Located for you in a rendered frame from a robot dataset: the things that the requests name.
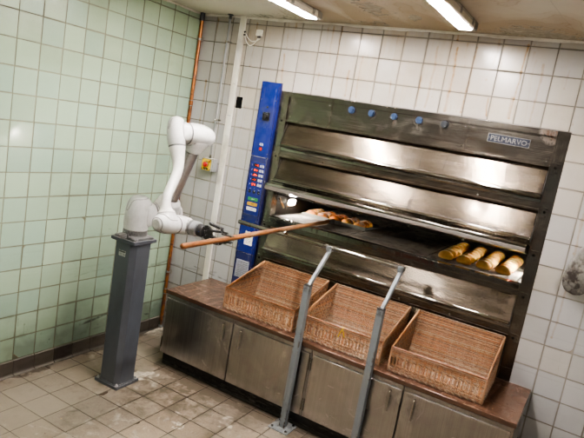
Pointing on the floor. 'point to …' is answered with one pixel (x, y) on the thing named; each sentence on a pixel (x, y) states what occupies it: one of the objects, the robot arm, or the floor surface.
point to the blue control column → (260, 162)
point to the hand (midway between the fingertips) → (227, 238)
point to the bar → (304, 328)
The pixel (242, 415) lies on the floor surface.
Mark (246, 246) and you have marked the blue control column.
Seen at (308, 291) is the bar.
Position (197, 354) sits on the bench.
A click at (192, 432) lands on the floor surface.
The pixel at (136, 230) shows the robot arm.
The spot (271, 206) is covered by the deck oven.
